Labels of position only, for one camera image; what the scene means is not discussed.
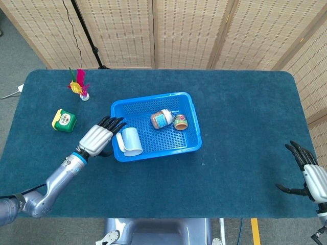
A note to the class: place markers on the black tripod stand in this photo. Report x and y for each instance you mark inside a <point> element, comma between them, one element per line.
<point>85,33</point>

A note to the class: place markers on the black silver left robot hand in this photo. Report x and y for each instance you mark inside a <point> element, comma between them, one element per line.
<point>95,139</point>

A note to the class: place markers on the green box yellow lid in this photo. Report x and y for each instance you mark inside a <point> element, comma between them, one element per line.
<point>66,122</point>

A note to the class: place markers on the clear jar blue white label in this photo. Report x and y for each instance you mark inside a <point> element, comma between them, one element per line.
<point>161,120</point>

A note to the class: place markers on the yellow floor tape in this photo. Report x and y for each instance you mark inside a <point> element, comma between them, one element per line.
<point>255,231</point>

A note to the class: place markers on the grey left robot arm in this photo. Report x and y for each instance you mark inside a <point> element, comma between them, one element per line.
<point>58,178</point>

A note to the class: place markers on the bamboo folding screen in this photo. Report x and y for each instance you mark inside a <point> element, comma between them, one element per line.
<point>178,30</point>

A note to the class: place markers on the dark teal table cloth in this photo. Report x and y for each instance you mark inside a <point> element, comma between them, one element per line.
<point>204,183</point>

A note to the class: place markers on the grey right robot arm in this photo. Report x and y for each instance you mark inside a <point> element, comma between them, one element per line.
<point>323,211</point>

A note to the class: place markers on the blue perforated plastic basket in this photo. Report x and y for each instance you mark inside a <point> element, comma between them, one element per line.
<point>143,107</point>

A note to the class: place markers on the white power adapter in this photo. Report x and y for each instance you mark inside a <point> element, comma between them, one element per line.
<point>20,88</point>

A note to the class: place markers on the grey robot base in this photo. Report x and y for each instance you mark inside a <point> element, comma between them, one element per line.
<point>158,232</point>

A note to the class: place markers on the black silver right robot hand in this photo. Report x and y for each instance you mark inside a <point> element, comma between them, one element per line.
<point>316,181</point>

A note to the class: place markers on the colourful feather shuttlecock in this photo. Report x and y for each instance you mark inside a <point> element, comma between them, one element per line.
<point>80,76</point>

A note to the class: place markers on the white floor strip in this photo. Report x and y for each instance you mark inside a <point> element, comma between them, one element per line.
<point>222,229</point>

